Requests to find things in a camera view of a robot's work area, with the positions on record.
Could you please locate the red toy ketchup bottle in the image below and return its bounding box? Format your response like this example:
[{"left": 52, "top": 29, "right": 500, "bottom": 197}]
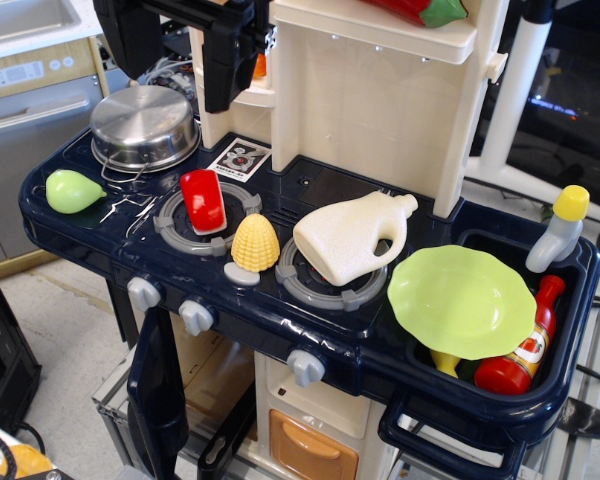
[{"left": 474, "top": 275, "right": 566, "bottom": 395}]

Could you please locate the yellow toy bottle in sink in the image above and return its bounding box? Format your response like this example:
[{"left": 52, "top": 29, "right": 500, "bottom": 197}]
[{"left": 429, "top": 349, "right": 461, "bottom": 379}]

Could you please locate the stainless steel pot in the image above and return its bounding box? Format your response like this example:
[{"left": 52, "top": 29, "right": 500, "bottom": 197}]
[{"left": 90, "top": 85, "right": 201, "bottom": 177}]

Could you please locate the navy toy kitchen counter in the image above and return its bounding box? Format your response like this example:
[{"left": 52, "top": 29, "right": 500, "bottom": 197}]
[{"left": 19, "top": 131, "right": 600, "bottom": 479}]

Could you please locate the grey toy faucet yellow top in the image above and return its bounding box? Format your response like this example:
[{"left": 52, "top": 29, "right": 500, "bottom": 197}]
[{"left": 525, "top": 185, "right": 590, "bottom": 273}]

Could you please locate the black white sticker label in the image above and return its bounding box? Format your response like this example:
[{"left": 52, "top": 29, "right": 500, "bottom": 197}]
[{"left": 207, "top": 138, "right": 271, "bottom": 183}]

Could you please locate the orange toy carrot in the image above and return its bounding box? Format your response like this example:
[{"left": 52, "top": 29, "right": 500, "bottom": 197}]
[{"left": 253, "top": 54, "right": 267, "bottom": 79}]

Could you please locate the yellow toy corn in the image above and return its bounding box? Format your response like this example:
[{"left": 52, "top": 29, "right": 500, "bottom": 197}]
[{"left": 231, "top": 213, "right": 281, "bottom": 273}]

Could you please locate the orange toy drawer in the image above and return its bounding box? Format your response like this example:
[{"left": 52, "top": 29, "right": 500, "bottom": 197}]
[{"left": 269, "top": 410, "right": 359, "bottom": 480}]

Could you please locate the grey round button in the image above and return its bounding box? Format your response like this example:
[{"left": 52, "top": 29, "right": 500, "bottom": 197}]
[{"left": 224, "top": 262, "right": 261, "bottom": 287}]

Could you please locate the red toy can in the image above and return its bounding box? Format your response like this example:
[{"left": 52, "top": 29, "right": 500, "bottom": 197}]
[{"left": 180, "top": 169, "right": 227, "bottom": 235}]

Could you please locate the right grey stove knob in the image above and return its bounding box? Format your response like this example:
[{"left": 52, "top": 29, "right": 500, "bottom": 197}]
[{"left": 286, "top": 349, "right": 325, "bottom": 388}]

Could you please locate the left grey stove burner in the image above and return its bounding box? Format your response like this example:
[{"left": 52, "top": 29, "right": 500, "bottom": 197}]
[{"left": 153, "top": 182, "right": 262, "bottom": 257}]

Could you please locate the white stand frame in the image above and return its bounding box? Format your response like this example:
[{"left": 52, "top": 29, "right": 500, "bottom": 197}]
[{"left": 467, "top": 1, "right": 600, "bottom": 223}]

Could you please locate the red toy pepper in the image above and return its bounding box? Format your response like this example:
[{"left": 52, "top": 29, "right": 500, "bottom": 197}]
[{"left": 371, "top": 0, "right": 468, "bottom": 28}]

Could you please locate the grey stove knob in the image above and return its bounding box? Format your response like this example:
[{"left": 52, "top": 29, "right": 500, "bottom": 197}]
[
  {"left": 178, "top": 300, "right": 214, "bottom": 336},
  {"left": 286, "top": 349, "right": 325, "bottom": 388},
  {"left": 127, "top": 277, "right": 161, "bottom": 312}
]

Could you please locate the grey stove burner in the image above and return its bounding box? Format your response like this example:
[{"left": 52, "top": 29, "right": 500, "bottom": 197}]
[
  {"left": 153, "top": 182, "right": 262, "bottom": 257},
  {"left": 275, "top": 239, "right": 388, "bottom": 312}
]

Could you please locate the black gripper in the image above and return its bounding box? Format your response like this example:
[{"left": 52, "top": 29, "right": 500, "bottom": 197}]
[{"left": 93, "top": 0, "right": 273, "bottom": 113}]

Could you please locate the right grey stove burner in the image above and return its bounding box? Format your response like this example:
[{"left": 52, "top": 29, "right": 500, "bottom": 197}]
[{"left": 275, "top": 239, "right": 388, "bottom": 312}]

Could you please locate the light green plastic plate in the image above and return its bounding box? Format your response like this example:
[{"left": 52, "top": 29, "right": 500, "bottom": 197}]
[{"left": 387, "top": 245, "right": 536, "bottom": 360}]

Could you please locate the left grey stove knob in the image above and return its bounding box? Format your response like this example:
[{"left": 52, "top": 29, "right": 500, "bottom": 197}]
[{"left": 127, "top": 277, "right": 161, "bottom": 312}]

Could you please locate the white toy detergent jug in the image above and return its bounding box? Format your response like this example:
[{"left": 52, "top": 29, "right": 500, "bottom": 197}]
[{"left": 293, "top": 191, "right": 418, "bottom": 286}]

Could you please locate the cream toy kitchen cabinet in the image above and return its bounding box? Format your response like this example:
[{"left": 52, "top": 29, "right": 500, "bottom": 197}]
[{"left": 200, "top": 1, "right": 508, "bottom": 218}]

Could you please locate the middle grey stove knob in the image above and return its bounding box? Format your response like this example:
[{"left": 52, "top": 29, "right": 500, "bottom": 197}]
[{"left": 178, "top": 300, "right": 214, "bottom": 336}]

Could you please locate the navy oven door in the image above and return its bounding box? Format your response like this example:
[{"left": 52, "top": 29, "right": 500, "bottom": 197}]
[{"left": 127, "top": 307, "right": 189, "bottom": 479}]

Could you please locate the green toy pear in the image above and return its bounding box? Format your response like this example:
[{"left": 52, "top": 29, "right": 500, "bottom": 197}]
[{"left": 45, "top": 169, "right": 106, "bottom": 214}]

